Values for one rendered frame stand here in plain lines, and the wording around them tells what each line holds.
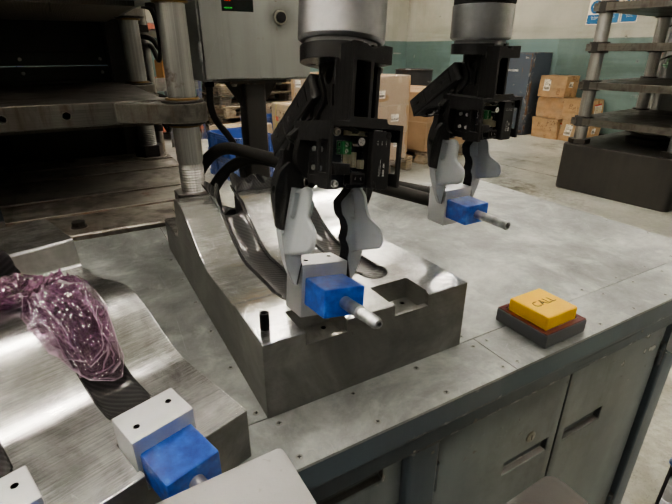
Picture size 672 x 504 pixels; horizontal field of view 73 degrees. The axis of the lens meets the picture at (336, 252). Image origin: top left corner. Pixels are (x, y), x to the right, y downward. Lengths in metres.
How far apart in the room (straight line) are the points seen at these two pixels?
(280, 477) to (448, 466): 0.56
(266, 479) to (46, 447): 0.28
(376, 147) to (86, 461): 0.33
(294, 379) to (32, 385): 0.23
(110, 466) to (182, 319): 0.30
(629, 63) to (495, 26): 6.65
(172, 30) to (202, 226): 0.54
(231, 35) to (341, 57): 0.89
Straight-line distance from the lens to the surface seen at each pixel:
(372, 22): 0.40
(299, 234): 0.41
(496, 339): 0.63
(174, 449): 0.39
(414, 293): 0.55
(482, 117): 0.61
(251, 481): 0.20
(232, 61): 1.27
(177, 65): 1.10
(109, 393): 0.49
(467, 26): 0.63
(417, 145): 5.16
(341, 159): 0.39
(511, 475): 0.91
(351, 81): 0.37
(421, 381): 0.54
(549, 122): 7.27
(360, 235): 0.45
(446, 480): 0.77
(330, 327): 0.51
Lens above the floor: 1.14
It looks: 24 degrees down
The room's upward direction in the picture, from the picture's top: straight up
